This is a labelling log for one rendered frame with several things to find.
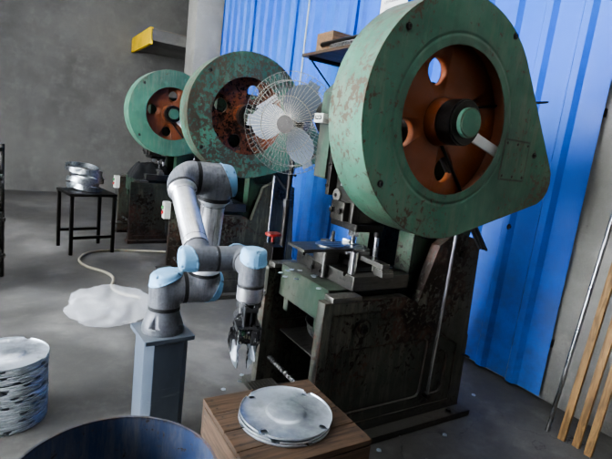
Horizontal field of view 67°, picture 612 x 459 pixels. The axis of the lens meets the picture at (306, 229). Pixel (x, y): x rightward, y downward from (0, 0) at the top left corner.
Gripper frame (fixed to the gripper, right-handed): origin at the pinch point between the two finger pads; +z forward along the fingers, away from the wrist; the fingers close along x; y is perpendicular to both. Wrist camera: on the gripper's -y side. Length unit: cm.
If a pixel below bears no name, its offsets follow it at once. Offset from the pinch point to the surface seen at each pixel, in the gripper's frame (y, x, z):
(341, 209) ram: -55, 47, -41
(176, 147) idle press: -358, -18, -49
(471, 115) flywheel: -10, 70, -82
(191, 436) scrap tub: 23.5, -14.8, 7.2
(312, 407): -1.5, 24.9, 16.9
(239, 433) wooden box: 6.6, 0.2, 18.8
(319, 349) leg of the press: -28.4, 34.7, 9.7
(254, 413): -0.1, 5.7, 16.9
